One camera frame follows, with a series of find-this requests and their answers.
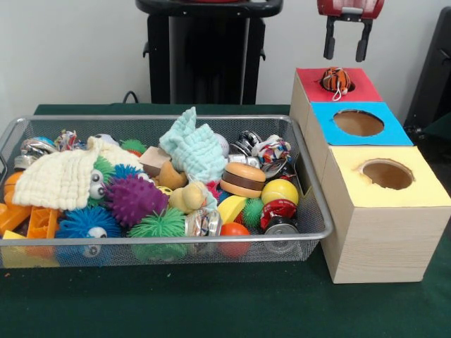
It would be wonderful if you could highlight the crushed red can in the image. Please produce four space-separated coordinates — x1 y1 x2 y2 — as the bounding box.
260 199 300 253

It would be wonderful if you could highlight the orange striped tiger plush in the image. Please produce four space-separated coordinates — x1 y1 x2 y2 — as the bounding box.
321 67 352 102

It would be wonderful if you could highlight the wooden box with three holes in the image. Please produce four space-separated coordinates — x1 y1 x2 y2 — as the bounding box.
289 67 451 284

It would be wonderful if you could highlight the orange red ball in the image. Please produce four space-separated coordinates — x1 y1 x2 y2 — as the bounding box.
220 222 252 257

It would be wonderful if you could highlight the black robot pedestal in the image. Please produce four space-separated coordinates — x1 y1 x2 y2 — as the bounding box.
135 0 285 105

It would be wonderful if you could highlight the blue stringy ball with eyes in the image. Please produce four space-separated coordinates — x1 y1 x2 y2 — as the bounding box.
55 206 123 267

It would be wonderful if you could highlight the dark green tablecloth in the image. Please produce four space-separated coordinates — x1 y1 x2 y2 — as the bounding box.
422 114 451 142
0 102 451 338

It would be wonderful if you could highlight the purple spiky rubber toy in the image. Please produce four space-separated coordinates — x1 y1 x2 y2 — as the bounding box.
104 175 170 228

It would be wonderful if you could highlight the yellow plush duck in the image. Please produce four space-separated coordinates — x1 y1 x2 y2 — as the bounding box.
168 181 207 214

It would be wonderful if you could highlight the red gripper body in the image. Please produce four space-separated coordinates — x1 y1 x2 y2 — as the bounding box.
316 0 385 19

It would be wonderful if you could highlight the toy hamburger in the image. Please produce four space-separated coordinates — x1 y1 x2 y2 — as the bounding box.
220 161 267 198

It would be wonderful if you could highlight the green stringy rubber ball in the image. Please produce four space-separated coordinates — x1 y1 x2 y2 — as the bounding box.
127 207 187 261

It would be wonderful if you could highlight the shallow silver mesh bin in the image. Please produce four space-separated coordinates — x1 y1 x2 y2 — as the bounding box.
0 114 334 269

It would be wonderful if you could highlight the yellow ball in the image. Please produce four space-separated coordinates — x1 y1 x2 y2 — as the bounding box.
261 179 299 207

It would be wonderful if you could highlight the black stand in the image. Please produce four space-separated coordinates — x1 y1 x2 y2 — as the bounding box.
403 6 451 133

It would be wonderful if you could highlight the mint green cloth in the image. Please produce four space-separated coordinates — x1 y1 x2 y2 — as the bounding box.
159 106 228 208

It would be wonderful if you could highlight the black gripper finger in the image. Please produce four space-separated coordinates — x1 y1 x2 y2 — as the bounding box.
323 16 339 60
355 20 373 63

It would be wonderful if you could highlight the cream knitted cloth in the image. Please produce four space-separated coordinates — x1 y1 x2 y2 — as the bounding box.
12 136 144 211

